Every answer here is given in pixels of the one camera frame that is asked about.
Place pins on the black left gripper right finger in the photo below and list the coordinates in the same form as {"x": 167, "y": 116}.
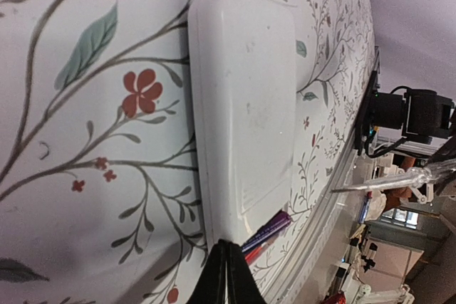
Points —
{"x": 241, "y": 286}

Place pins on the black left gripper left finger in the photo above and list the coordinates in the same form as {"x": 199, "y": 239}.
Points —
{"x": 211, "y": 285}

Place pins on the red orange battery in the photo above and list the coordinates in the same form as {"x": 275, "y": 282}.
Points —
{"x": 253, "y": 254}

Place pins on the purple battery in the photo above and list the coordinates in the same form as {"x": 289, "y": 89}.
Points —
{"x": 279, "y": 222}

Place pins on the clear handle screwdriver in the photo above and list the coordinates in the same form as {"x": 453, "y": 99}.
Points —
{"x": 414, "y": 177}

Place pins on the white remote control back up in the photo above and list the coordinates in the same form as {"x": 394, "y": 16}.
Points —
{"x": 243, "y": 78}

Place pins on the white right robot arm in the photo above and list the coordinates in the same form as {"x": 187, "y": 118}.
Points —
{"x": 419, "y": 114}

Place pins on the floral tablecloth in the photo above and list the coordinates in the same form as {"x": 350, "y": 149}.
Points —
{"x": 99, "y": 194}

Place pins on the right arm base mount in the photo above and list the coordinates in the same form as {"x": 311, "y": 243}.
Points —
{"x": 364, "y": 116}

